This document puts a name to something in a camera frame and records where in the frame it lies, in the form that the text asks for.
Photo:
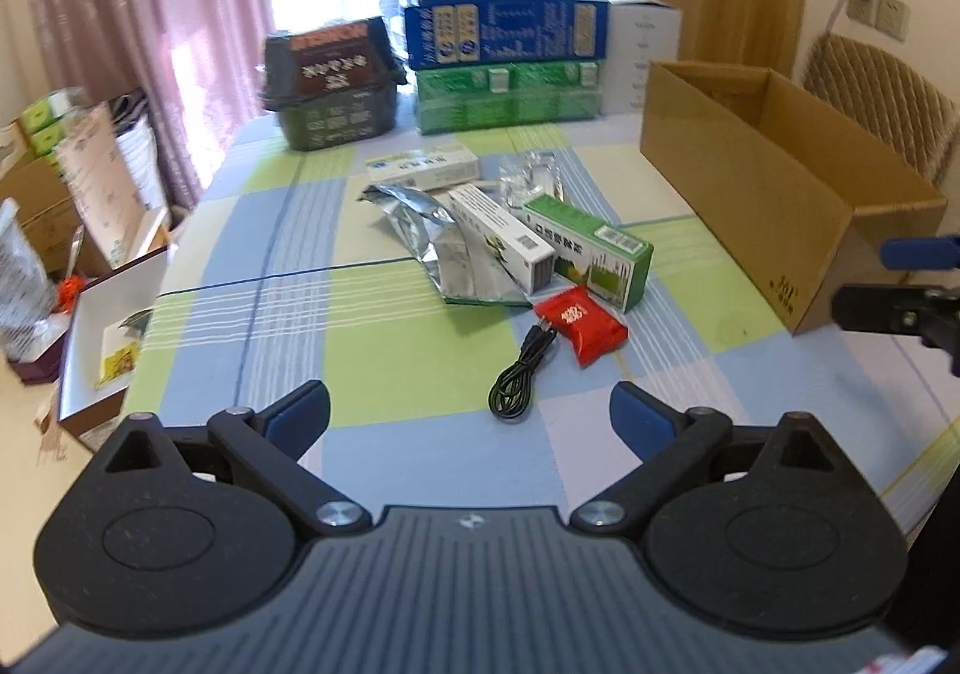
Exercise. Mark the white plastic bag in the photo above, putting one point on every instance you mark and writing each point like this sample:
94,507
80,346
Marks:
22,284

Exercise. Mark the green wrapped packet bundle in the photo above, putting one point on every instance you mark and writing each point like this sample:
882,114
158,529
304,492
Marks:
502,96

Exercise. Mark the checked cloth covered desktop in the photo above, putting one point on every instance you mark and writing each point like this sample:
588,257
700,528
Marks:
375,344

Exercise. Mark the wall socket with plug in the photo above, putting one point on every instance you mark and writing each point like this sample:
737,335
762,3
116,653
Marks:
861,2

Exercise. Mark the small light green boxes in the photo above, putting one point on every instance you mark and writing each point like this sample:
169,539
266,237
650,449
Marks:
49,119

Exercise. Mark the dark instant noodle bowl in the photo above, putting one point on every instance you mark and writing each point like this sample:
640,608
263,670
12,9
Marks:
330,81

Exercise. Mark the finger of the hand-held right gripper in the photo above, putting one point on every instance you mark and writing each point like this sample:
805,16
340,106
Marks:
919,253
885,310

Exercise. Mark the pink curtain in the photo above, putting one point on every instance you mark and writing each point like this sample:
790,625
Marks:
150,6

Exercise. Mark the tall white carton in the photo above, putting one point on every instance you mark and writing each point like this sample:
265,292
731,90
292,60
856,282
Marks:
645,51

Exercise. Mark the silver foil bag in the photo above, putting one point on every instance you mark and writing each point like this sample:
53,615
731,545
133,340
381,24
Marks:
427,231

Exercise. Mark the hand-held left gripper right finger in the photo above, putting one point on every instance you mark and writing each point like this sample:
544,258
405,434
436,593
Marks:
637,419

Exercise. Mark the large blue carton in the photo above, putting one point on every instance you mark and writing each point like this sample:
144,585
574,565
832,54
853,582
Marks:
502,30

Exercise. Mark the brown printed paper bag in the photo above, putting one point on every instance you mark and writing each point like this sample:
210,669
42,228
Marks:
105,186

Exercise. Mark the red snack packet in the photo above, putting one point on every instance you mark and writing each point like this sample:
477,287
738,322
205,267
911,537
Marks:
581,325

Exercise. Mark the open white gift box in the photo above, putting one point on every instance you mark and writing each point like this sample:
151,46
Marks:
97,321

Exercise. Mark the small brown cardboard box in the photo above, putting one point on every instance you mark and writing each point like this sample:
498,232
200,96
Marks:
37,209

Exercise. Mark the large cardboard box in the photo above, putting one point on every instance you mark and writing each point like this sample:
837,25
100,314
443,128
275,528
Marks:
735,179

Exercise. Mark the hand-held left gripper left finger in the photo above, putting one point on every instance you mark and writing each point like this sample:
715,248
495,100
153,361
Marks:
300,413

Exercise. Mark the green medicine box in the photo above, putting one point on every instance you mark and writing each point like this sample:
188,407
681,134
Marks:
592,250

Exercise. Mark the white blue-print medicine box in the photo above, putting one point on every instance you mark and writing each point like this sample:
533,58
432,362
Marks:
424,167

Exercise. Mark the white barcode medicine box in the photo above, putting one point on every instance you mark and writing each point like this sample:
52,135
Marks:
499,235

